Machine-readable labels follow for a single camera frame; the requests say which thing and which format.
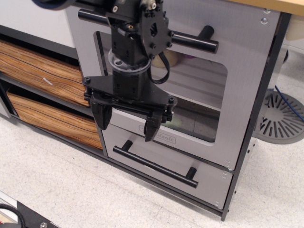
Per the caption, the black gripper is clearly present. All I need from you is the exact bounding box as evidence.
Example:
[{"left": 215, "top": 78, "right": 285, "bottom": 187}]
[{"left": 82, "top": 71, "right": 177, "bottom": 142}]

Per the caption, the black oven door handle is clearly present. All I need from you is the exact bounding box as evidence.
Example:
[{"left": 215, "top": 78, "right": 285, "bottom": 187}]
[{"left": 78, "top": 9, "right": 219, "bottom": 54}]

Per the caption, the grey oven door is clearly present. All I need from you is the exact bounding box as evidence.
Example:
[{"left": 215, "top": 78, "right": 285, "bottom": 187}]
[{"left": 65, "top": 0, "right": 281, "bottom": 171}]

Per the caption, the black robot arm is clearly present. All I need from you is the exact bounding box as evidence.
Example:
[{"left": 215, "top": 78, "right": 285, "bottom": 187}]
[{"left": 83, "top": 0, "right": 177, "bottom": 142}]

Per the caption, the lower wood-pattern bin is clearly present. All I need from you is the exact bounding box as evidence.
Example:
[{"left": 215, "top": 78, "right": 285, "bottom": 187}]
[{"left": 7, "top": 90, "right": 102, "bottom": 150}]

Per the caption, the wood-pattern bin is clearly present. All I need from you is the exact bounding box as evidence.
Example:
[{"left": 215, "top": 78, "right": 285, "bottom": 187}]
[
  {"left": 0, "top": 40, "right": 89, "bottom": 107},
  {"left": 7, "top": 90, "right": 102, "bottom": 150}
]

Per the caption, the beige toy potato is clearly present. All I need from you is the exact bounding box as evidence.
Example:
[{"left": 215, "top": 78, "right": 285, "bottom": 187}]
[{"left": 152, "top": 50, "right": 179, "bottom": 68}]

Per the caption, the upper wood-pattern bin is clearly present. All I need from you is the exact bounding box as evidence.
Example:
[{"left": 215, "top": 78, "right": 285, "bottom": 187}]
[{"left": 0, "top": 40, "right": 89, "bottom": 107}]

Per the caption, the grey lower drawer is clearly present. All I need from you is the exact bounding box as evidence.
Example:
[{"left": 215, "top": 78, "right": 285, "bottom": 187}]
[{"left": 103, "top": 124, "right": 232, "bottom": 209}]

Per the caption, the black toy kitchen cabinet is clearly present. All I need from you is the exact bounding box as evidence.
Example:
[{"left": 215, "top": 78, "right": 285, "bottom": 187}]
[{"left": 0, "top": 0, "right": 290, "bottom": 220}]

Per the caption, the grey round slotted base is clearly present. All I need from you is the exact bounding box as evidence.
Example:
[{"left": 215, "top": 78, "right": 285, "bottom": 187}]
[{"left": 253, "top": 91, "right": 304, "bottom": 144}]

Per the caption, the wooden countertop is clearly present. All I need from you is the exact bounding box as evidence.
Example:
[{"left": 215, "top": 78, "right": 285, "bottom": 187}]
[{"left": 230, "top": 0, "right": 304, "bottom": 16}]

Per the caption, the black base plate with screw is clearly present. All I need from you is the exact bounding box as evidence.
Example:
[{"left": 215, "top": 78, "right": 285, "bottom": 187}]
[{"left": 0, "top": 201, "right": 59, "bottom": 228}]

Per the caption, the blue cable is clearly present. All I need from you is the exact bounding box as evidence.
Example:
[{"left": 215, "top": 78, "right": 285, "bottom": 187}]
[{"left": 274, "top": 85, "right": 304, "bottom": 122}]

